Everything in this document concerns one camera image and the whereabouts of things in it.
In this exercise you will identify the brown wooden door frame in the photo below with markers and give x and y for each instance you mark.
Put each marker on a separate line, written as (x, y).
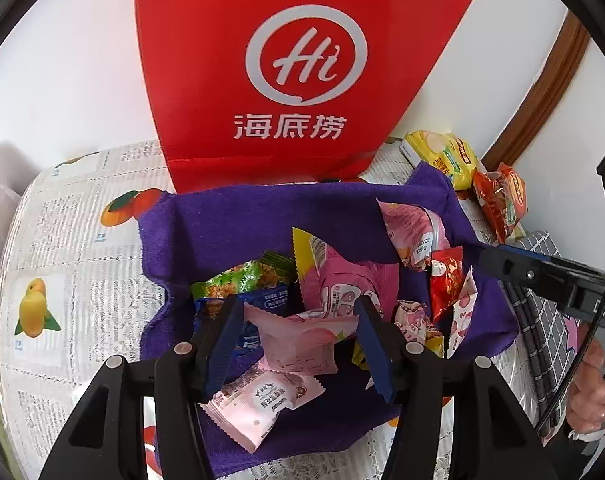
(547, 95)

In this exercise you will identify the yellow chips bag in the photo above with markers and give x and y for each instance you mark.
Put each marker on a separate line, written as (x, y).
(442, 157)

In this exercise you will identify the bright pink packet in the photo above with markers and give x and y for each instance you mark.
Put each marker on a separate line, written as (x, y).
(352, 280)

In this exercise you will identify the fruit print tablecloth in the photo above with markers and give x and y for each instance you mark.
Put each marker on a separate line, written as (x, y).
(72, 240)

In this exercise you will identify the pink white spotted packet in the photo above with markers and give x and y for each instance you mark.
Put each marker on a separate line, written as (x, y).
(462, 310)

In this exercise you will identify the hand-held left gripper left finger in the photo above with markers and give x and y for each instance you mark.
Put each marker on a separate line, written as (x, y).
(222, 355)

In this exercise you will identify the grey checked cloth pink star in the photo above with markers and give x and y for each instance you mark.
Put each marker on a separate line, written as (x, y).
(540, 360)

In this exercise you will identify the orange-red chips bag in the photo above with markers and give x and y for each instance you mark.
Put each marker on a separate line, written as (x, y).
(502, 200)

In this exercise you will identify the pale pink peach packet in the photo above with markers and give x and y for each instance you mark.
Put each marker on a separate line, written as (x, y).
(297, 345)

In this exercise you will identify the yellow zigzag-edged packet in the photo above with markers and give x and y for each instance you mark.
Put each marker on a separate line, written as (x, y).
(307, 250)

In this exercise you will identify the blue cookie packet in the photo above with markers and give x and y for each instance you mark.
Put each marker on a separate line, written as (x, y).
(272, 300)

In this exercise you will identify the red paper bag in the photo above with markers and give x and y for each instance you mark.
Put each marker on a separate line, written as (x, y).
(197, 85)

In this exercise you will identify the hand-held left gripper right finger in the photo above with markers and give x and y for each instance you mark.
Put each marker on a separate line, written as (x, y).
(375, 355)

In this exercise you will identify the white pink star packet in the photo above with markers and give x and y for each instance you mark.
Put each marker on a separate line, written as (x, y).
(257, 405)

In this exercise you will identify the small pink candy packet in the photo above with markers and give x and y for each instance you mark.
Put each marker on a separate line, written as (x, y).
(412, 317)

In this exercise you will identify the large pink torn packet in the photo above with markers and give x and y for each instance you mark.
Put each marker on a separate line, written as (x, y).
(412, 230)

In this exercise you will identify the small red packet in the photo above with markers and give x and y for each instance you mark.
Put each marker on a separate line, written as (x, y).
(445, 280)

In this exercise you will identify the green nut packet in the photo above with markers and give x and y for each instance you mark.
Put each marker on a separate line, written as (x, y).
(237, 277)

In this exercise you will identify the purple towel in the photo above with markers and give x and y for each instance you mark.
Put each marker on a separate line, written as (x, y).
(242, 220)

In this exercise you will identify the person's right hand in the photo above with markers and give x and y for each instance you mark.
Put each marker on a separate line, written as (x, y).
(587, 395)

